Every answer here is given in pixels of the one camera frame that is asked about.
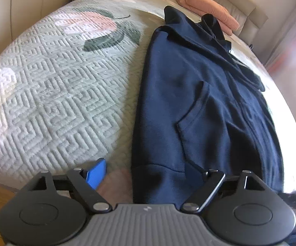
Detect navy zip hoodie white stripes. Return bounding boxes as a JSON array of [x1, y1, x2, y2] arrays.
[[131, 6, 284, 207]]

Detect floral quilted bedspread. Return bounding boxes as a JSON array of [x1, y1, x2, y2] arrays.
[[0, 0, 296, 195]]

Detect beige and orange curtain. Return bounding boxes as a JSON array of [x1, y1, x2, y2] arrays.
[[265, 7, 296, 73]]

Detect folded pink blanket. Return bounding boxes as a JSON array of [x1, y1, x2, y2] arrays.
[[176, 0, 240, 36]]

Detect beige padded headboard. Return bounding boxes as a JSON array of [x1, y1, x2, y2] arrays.
[[137, 0, 269, 46]]

